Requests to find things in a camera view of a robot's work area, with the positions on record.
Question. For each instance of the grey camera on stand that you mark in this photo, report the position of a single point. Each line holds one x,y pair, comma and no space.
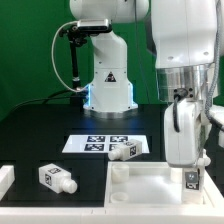
95,26

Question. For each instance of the white U-shaped fence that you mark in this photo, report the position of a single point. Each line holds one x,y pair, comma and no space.
120,215

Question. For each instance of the white square tabletop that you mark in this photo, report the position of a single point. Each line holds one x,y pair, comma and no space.
146,184

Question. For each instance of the marker tag sheet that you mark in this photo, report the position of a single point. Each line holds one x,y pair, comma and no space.
100,143

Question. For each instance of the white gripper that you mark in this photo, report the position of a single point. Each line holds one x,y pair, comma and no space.
184,148

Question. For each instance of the black camera stand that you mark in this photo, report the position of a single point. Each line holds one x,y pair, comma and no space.
76,40

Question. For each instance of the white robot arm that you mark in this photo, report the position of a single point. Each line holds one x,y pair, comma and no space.
184,37

